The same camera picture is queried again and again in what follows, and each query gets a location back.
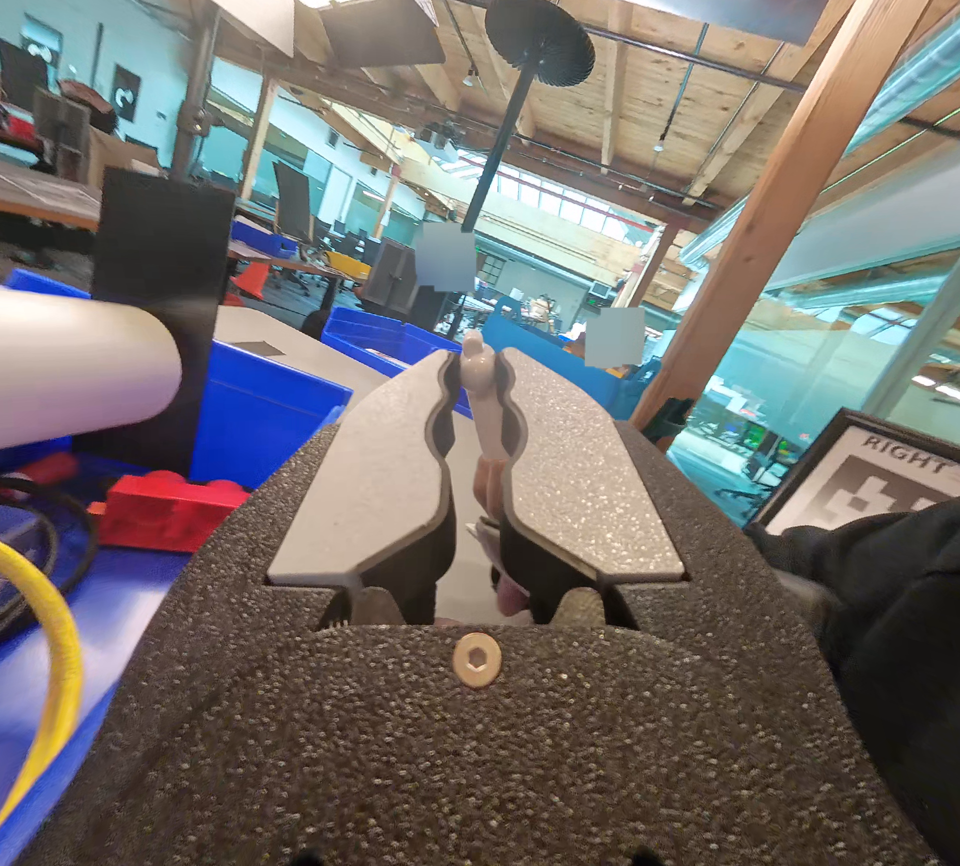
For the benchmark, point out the black freestanding panel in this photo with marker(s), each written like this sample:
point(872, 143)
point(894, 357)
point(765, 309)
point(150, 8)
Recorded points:
point(292, 202)

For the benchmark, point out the black wall poster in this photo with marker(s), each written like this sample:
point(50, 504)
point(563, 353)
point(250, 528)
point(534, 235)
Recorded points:
point(41, 40)
point(126, 93)

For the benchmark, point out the wooden pillar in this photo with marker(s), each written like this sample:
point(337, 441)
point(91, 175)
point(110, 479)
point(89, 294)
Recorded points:
point(787, 153)

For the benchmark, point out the blue storage bin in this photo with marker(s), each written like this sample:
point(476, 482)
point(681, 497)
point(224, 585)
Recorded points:
point(424, 348)
point(259, 239)
point(352, 333)

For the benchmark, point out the wooden desk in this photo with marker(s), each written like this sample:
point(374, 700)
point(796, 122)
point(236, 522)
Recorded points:
point(300, 266)

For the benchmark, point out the person's dark clothing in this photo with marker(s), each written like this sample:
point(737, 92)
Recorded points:
point(900, 656)

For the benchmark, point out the black pole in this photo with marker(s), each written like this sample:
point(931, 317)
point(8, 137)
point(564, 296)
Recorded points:
point(195, 93)

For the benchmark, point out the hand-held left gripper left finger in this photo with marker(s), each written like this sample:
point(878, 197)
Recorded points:
point(367, 498)

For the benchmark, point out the yellow storage bin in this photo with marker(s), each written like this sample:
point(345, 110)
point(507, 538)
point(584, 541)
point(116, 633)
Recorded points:
point(349, 266)

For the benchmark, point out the cardboard box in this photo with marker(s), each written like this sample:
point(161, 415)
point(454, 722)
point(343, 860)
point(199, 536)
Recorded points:
point(120, 157)

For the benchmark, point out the white roll with black caps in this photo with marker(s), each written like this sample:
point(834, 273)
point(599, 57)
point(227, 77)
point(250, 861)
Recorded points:
point(75, 371)

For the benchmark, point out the black round-base stand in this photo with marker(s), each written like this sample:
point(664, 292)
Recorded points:
point(540, 37)

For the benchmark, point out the black computer monitor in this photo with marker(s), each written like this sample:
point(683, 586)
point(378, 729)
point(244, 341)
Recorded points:
point(390, 273)

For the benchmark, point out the orange traffic cone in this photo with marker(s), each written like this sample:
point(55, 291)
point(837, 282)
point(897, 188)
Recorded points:
point(253, 281)

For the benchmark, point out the blue cabinet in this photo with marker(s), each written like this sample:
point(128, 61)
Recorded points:
point(540, 356)

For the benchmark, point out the red plastic clamp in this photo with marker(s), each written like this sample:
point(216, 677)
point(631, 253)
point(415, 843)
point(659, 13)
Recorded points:
point(165, 513)

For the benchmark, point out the blue plastic bin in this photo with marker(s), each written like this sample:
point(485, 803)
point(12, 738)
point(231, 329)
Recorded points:
point(262, 416)

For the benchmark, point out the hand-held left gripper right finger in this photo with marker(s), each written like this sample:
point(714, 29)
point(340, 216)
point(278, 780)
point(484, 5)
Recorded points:
point(592, 498)

